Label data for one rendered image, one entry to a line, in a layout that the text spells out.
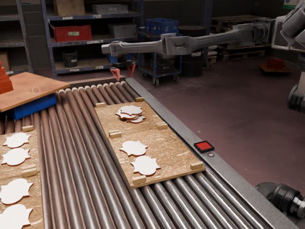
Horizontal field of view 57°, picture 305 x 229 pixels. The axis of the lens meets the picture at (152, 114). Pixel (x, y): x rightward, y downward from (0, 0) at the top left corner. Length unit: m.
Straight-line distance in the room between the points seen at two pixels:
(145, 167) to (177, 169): 0.14
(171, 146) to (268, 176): 1.67
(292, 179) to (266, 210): 1.83
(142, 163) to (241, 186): 0.43
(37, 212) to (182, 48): 0.86
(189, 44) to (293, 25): 0.43
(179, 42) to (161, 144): 0.51
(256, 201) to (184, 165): 0.33
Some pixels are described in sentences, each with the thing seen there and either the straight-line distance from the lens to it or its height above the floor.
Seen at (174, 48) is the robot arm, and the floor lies 1.42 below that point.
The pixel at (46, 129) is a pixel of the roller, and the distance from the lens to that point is 1.71.
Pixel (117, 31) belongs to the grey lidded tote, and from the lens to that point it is 5.70.
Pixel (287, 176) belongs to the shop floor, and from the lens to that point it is 3.01.
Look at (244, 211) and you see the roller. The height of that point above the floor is 0.92.
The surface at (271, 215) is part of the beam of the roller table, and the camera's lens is 1.17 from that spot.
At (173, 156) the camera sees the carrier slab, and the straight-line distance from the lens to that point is 1.34.
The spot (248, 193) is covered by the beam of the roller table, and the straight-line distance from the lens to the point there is 1.23.
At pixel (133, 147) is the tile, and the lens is 1.38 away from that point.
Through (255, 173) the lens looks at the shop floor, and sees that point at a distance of 2.94.
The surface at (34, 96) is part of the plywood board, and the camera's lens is 1.87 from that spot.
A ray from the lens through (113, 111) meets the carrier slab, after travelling 1.80.
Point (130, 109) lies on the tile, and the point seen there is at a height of 0.98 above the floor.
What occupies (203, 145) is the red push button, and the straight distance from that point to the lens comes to 1.46.
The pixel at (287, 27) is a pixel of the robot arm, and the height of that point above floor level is 1.55.
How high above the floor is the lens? 1.69
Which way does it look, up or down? 26 degrees down
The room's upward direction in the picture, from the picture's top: straight up
